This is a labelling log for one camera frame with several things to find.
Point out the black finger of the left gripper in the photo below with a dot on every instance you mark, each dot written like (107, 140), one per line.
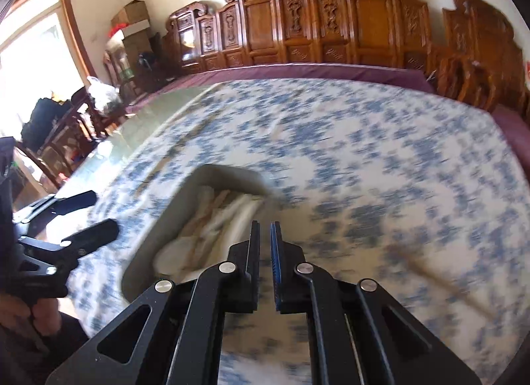
(40, 213)

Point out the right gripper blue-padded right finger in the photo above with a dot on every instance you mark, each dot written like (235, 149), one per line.
(358, 333)

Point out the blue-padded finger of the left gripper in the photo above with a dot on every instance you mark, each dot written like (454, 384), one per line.
(90, 239)

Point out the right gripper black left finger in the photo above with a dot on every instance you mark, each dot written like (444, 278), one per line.
(172, 333)

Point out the brown wooden chopstick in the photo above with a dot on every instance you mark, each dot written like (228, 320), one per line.
(420, 268)
(202, 230)

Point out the person's left hand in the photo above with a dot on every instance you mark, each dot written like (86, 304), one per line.
(44, 314)

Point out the dark wooden side chair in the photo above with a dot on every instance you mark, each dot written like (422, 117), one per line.
(60, 135)

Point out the grey metal utensil tray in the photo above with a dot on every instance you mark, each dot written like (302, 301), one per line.
(139, 273)

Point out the cream plastic spoon in tray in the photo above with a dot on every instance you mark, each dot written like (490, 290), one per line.
(239, 211)

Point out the blue floral tablecloth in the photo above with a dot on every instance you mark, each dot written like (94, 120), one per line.
(355, 167)

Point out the cardboard box stack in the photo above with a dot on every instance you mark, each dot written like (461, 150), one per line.
(129, 36)

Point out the carved wooden bench back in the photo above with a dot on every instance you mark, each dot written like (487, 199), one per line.
(479, 64)

